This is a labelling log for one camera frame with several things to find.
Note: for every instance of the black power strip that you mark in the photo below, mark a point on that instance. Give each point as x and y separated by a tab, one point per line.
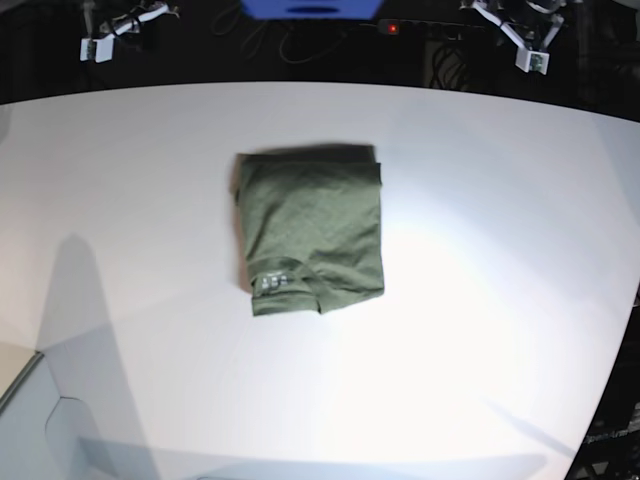
430	30

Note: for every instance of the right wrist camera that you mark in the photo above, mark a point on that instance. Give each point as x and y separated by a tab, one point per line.
98	50

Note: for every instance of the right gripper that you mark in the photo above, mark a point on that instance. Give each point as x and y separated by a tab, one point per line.
106	21

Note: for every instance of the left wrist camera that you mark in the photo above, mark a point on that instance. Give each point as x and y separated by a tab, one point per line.
531	61

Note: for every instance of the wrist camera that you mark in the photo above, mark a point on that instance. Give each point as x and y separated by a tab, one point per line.
98	50
531	61

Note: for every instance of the blue box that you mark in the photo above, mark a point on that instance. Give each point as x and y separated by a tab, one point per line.
311	9

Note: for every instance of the olive green t-shirt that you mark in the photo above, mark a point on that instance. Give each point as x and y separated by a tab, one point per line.
310	221

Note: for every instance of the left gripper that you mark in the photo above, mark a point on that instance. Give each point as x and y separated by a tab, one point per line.
531	25

